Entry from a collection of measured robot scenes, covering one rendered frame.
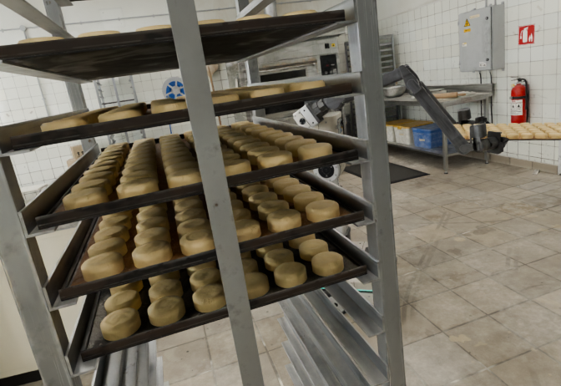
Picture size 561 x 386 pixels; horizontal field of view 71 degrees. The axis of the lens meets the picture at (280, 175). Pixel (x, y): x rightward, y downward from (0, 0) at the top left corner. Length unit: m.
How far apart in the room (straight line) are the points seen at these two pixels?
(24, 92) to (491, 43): 6.08
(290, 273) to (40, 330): 0.32
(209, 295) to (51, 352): 0.20
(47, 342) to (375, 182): 0.45
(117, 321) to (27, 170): 6.23
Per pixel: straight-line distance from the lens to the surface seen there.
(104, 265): 0.54
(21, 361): 2.72
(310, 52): 5.87
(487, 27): 5.27
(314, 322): 1.00
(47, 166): 6.72
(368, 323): 0.68
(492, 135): 2.09
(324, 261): 0.62
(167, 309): 0.59
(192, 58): 0.48
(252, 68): 1.11
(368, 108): 0.54
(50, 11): 1.11
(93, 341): 0.62
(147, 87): 6.45
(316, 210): 0.57
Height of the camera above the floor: 1.44
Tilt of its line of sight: 14 degrees down
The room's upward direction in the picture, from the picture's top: 8 degrees counter-clockwise
